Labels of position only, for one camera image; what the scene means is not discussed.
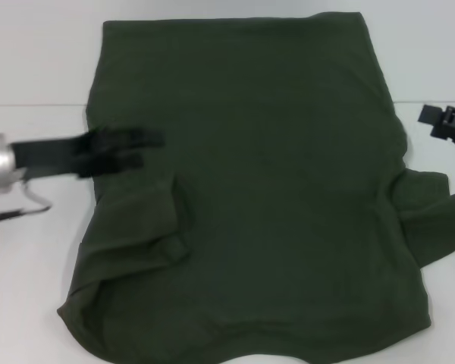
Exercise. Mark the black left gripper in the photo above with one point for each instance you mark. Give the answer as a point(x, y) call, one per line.
point(49, 157)

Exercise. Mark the dark green t-shirt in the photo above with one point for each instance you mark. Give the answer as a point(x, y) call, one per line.
point(250, 170)

